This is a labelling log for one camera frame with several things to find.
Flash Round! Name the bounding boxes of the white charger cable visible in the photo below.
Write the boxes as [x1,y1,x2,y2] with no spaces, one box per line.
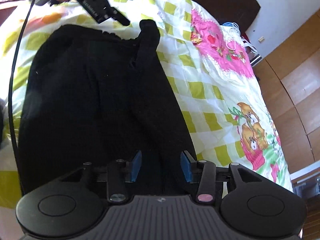
[222,21,262,63]

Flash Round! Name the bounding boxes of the wooden wardrobe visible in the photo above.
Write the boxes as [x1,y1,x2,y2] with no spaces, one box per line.
[253,12,319,174]

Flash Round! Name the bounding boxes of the colourful checked bed quilt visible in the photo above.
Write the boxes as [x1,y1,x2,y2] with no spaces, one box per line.
[0,0,293,209]

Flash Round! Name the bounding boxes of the white wall switch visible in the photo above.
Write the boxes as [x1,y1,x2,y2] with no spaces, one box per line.
[258,36,264,43]

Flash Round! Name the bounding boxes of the black cable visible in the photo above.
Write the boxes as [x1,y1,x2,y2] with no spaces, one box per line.
[7,0,46,193]

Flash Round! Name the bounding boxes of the black pants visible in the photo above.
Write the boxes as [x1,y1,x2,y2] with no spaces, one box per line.
[18,20,196,195]

